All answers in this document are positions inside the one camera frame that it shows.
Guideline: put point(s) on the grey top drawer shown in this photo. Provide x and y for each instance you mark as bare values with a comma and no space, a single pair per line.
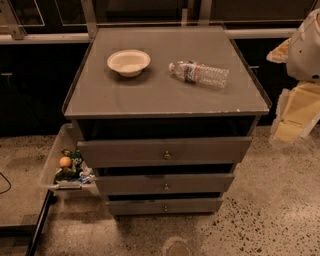
162,152

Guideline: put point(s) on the green snack bag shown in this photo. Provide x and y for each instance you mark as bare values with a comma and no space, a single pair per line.
72,172

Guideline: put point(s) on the clear plastic water bottle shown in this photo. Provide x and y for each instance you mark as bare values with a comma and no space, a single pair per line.
197,73

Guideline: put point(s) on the grey drawer cabinet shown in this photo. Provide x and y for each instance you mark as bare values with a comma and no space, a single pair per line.
103,105

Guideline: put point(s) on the clear plastic storage bin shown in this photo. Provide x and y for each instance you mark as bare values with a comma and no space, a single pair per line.
66,139

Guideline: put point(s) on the orange ball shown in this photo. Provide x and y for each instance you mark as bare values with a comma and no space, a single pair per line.
65,162

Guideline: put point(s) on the white metal railing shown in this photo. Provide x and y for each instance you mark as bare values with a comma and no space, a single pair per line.
80,20

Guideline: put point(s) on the grey bottom drawer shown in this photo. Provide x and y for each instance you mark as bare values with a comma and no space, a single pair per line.
168,206

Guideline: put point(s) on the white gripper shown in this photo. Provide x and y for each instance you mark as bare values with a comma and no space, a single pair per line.
306,53

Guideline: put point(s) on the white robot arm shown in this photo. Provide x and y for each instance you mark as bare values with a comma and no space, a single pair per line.
303,63

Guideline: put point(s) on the grey drawer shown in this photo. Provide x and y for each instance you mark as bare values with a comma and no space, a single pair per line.
168,206
162,152
164,184

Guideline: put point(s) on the crumpled white blue wrapper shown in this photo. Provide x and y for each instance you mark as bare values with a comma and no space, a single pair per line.
86,175

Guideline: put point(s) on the white paper bowl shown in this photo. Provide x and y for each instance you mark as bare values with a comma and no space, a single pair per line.
128,63

